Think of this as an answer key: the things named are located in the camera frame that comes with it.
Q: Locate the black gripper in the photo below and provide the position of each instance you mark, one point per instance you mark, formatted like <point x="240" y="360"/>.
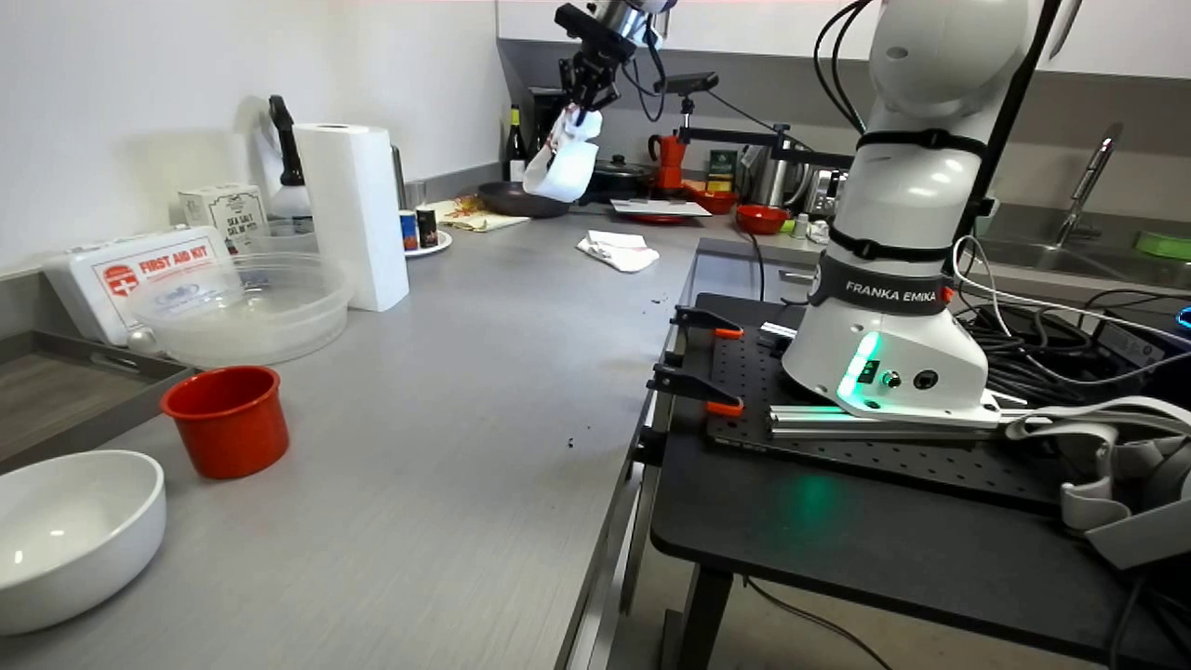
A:
<point x="591" y="75"/>

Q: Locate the white towel with red stripes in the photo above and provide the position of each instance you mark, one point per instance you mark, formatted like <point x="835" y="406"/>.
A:
<point x="562" y="169"/>

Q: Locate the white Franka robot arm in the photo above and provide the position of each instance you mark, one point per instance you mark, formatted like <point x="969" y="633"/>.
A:
<point x="894" y="349"/>

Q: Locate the crumpled white towel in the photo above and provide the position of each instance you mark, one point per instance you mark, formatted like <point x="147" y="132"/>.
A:
<point x="621" y="252"/>

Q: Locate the white paper towel roll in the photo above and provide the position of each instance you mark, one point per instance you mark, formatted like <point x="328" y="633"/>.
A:
<point x="354" y="209"/>

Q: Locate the dark glass bottle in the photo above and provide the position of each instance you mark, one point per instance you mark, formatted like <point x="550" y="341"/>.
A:
<point x="515" y="151"/>

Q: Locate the red pitcher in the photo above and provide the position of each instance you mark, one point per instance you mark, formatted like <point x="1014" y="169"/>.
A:
<point x="672" y="169"/>

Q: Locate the white plate with red rim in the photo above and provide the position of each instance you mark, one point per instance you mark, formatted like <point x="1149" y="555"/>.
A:
<point x="655" y="209"/>

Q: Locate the green labelled jar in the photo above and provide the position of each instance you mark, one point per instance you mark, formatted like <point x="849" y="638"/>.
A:
<point x="722" y="169"/>

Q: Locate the pale yellow cloth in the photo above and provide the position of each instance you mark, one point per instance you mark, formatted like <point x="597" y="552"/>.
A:
<point x="490" y="220"/>

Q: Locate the small white plate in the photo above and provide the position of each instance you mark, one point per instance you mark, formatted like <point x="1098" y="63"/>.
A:
<point x="435" y="246"/>

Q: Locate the stainless steel kettle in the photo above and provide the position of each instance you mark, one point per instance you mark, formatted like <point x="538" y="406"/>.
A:
<point x="784" y="179"/>

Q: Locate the black clamp with orange tip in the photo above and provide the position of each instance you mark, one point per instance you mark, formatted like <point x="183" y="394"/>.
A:
<point x="708" y="321"/>
<point x="694" y="390"/>

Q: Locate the white label strip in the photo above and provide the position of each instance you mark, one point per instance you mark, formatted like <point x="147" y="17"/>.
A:
<point x="781" y="333"/>

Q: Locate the spray bottle with black trigger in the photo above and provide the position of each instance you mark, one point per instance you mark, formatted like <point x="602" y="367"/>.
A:
<point x="291" y="218"/>

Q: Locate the clear plastic container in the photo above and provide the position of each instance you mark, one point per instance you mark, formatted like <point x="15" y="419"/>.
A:
<point x="265" y="317"/>

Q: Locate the black pole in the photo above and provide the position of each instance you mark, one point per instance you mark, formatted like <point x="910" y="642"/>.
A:
<point x="1011" y="112"/>

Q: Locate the black optical breadboard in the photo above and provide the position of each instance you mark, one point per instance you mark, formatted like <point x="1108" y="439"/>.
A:
<point x="894" y="451"/>

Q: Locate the red plastic cup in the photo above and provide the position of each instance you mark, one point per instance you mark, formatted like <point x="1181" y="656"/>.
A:
<point x="230" y="430"/>

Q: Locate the white first aid kit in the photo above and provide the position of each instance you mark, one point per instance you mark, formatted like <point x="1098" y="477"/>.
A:
<point x="136" y="281"/>

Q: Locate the stainless steel sink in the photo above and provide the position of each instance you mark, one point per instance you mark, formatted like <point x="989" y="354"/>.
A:
<point x="1054" y="259"/>

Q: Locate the metal sink faucet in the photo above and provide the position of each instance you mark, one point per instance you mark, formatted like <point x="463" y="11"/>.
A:
<point x="1086" y="188"/>

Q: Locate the black robot table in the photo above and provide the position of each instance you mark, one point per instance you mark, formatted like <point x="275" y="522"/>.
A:
<point x="868" y="559"/>

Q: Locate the green sponge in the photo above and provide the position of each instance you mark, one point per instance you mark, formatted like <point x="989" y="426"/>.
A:
<point x="1165" y="246"/>

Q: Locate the dark cooktop panel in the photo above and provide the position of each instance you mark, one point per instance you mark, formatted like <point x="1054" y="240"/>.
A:
<point x="62" y="395"/>

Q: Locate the white ceramic bowl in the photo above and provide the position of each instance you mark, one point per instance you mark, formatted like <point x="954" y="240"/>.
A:
<point x="75" y="534"/>

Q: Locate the grey plastic device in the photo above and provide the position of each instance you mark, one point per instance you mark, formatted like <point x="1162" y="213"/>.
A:
<point x="1131" y="508"/>

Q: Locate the black stereo camera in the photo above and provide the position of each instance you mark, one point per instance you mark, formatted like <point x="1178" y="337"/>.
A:
<point x="694" y="85"/>

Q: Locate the aluminium rail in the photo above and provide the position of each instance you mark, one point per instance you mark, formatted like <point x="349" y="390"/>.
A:
<point x="868" y="424"/>

